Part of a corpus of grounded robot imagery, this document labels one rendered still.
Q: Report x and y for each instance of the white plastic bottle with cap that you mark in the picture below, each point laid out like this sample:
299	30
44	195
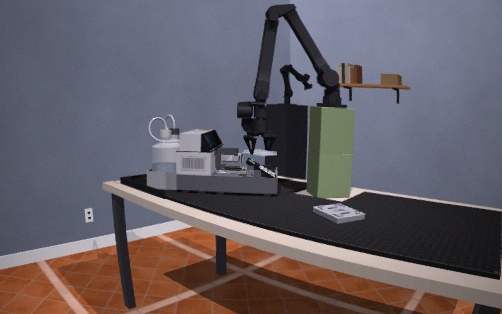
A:
164	154

